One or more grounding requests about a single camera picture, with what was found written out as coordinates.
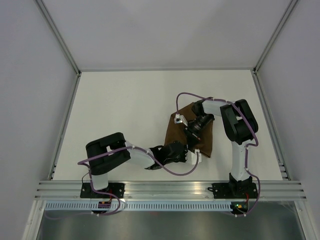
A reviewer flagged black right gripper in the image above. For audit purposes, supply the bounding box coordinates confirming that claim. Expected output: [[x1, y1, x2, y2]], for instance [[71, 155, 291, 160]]
[[182, 113, 213, 148]]

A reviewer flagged brown cloth napkin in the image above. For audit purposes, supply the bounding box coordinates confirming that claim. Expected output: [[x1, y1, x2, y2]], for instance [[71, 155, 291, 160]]
[[164, 101, 215, 158]]

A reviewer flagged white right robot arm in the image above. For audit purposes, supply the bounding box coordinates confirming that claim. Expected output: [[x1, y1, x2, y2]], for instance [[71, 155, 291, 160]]
[[183, 99, 259, 199]]

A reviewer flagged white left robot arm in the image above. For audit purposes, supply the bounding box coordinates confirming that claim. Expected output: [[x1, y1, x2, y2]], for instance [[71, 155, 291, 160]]
[[85, 132, 188, 198]]

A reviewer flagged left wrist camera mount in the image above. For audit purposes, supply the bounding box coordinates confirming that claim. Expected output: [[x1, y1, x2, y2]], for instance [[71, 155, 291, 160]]
[[186, 149, 202, 165]]

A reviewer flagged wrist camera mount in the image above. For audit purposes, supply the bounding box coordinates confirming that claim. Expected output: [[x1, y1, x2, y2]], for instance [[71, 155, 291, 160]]
[[173, 113, 188, 126], [186, 149, 202, 165]]

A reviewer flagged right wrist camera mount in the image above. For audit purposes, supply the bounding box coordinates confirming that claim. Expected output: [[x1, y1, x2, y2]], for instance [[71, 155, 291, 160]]
[[173, 113, 188, 126]]

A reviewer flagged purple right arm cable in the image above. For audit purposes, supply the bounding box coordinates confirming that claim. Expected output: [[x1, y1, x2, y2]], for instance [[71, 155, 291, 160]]
[[175, 92, 262, 218]]

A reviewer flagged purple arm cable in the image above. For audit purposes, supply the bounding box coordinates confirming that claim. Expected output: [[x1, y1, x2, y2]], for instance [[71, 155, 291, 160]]
[[175, 92, 262, 218], [43, 147, 201, 221]]

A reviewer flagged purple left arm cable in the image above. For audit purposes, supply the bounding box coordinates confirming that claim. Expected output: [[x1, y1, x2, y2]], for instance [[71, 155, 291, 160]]
[[43, 147, 201, 221]]

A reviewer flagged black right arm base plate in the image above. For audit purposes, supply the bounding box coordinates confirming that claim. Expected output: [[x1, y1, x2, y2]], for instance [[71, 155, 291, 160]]
[[207, 182, 258, 200]]

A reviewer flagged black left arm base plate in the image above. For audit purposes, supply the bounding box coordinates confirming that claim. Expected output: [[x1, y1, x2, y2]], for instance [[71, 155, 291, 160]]
[[80, 182, 125, 199]]

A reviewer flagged white slotted cable duct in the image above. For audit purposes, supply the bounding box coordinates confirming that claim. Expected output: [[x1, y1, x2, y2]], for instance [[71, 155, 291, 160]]
[[45, 201, 232, 212]]

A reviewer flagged aluminium frame rail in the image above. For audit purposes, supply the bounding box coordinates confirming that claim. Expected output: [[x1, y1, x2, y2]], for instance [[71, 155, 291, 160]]
[[33, 180, 307, 202]]

